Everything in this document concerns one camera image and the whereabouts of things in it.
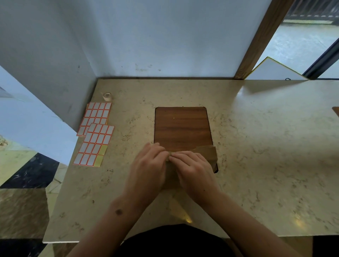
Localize brown paper envelope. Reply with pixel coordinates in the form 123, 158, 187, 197
162, 145, 218, 190

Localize person's left forearm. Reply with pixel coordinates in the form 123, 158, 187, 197
67, 195, 149, 257

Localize label sheet with yellow gaps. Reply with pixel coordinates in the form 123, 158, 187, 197
73, 123, 115, 168

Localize wooden door frame post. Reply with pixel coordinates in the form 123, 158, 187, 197
234, 0, 295, 80

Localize white board with yellow edge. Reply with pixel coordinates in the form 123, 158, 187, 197
245, 56, 309, 80

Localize dark window frame bar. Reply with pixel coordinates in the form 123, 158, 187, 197
303, 38, 339, 80

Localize dark metal railing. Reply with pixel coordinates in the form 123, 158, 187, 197
284, 0, 339, 25

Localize orange-bordered white label sheet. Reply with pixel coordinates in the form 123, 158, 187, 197
76, 102, 112, 138

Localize person's right hand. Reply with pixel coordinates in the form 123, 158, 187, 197
169, 151, 222, 207

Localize person's black clothing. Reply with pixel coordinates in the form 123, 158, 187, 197
115, 224, 237, 257

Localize person's right forearm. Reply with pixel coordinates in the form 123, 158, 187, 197
204, 192, 303, 257

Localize person's left hand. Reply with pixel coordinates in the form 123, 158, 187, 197
124, 143, 170, 210

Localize brown wooden board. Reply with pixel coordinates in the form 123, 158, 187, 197
154, 106, 219, 174

